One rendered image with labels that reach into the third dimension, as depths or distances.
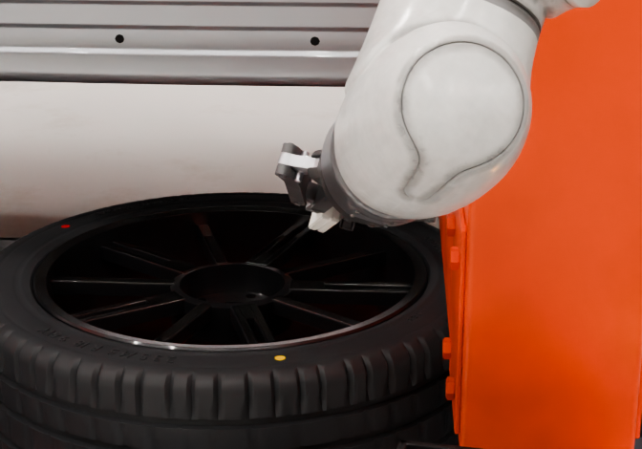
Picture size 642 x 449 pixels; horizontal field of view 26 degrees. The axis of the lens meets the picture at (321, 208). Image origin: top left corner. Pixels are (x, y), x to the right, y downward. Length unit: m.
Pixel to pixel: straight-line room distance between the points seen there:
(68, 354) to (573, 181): 0.63
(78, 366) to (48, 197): 2.21
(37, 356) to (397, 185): 0.85
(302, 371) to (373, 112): 0.76
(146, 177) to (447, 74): 3.14
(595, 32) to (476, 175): 0.42
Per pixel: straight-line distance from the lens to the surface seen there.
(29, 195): 3.78
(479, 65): 0.77
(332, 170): 0.91
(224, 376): 1.51
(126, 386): 1.53
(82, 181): 3.87
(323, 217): 1.13
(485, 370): 1.27
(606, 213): 1.23
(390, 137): 0.77
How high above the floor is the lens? 1.15
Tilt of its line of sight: 19 degrees down
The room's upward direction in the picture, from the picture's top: straight up
